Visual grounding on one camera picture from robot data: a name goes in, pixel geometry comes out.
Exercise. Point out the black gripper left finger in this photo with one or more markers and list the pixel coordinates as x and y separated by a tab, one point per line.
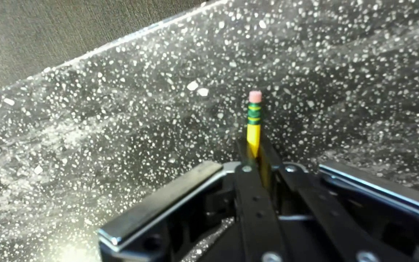
253	213

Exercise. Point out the yellow pencil with pink eraser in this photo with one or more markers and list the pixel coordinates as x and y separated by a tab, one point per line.
253	132

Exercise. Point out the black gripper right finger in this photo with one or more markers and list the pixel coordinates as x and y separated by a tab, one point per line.
326	219

